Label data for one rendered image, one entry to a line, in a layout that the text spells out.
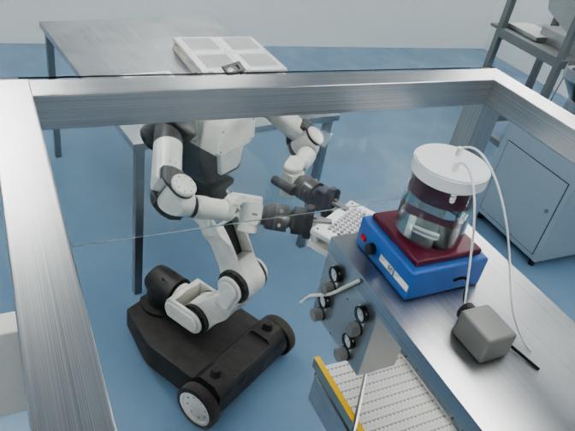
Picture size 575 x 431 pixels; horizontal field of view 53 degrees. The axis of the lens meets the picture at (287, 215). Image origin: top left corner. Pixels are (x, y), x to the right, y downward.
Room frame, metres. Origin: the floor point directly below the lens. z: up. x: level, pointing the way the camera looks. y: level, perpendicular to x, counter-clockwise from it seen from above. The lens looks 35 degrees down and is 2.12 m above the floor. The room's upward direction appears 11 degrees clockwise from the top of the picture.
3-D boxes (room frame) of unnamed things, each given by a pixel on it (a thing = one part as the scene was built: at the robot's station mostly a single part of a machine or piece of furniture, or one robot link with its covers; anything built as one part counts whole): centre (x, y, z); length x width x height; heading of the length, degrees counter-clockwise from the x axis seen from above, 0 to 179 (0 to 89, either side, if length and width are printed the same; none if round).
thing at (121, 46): (3.00, 0.73, 0.87); 1.50 x 1.10 x 0.04; 39
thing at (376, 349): (1.00, -0.21, 1.22); 0.22 x 0.11 x 0.20; 31
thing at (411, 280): (1.02, -0.29, 1.39); 0.21 x 0.20 x 0.09; 121
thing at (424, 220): (1.03, -0.30, 1.53); 0.15 x 0.15 x 0.19
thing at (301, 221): (1.51, -0.02, 1.06); 0.12 x 0.10 x 0.13; 92
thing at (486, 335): (0.82, -0.40, 1.38); 0.10 x 0.07 x 0.06; 31
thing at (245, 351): (1.81, 0.29, 0.19); 0.64 x 0.52 x 0.33; 61
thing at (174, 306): (1.83, 0.31, 0.28); 0.21 x 0.20 x 0.13; 61
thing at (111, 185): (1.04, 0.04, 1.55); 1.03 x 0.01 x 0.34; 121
